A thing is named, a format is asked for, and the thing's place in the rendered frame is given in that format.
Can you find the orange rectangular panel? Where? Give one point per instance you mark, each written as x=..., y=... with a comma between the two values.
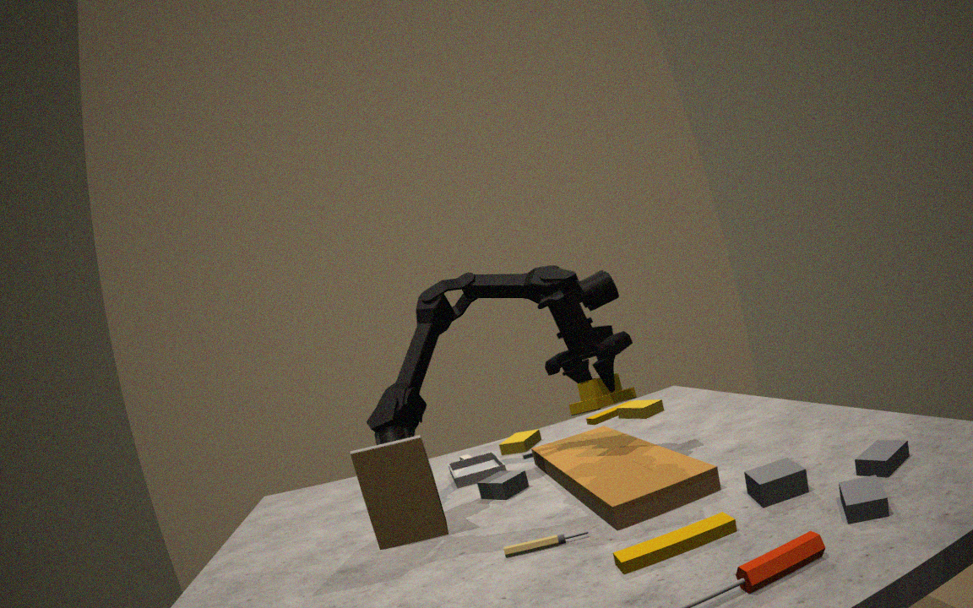
x=623, y=479

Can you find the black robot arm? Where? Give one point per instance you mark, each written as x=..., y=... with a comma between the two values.
x=401, y=408

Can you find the white open rectangular tray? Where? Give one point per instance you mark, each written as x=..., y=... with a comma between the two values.
x=472, y=470

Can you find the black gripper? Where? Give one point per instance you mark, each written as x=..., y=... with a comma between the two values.
x=582, y=344

